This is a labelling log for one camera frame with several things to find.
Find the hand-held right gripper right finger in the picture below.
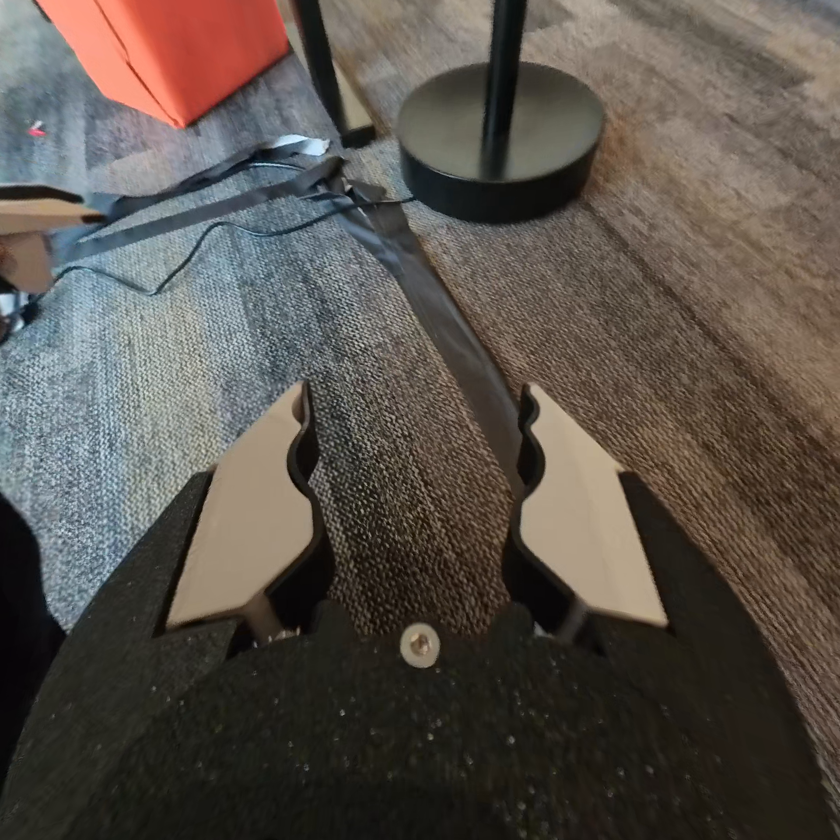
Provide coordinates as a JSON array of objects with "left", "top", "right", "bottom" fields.
[{"left": 512, "top": 384, "right": 670, "bottom": 628}]

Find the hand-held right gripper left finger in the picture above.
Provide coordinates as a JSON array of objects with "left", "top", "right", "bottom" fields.
[{"left": 167, "top": 381, "right": 329, "bottom": 628}]

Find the black floor stand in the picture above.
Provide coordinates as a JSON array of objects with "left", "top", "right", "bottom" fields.
[{"left": 397, "top": 0, "right": 607, "bottom": 221}]

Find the wooden work table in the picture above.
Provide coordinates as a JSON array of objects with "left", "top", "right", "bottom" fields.
[{"left": 292, "top": 0, "right": 378, "bottom": 148}]

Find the orange hanging pouch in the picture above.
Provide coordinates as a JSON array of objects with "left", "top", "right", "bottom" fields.
[{"left": 37, "top": 0, "right": 292, "bottom": 130}]

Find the black floor strap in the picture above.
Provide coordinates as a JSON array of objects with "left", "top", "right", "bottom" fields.
[{"left": 53, "top": 142, "right": 526, "bottom": 493}]

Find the thin black floor cable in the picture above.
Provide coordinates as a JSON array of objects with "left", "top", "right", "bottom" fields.
[{"left": 53, "top": 195, "right": 414, "bottom": 300}]

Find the white strap label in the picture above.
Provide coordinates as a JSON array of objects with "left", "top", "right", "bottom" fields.
[{"left": 260, "top": 134, "right": 332, "bottom": 158}]

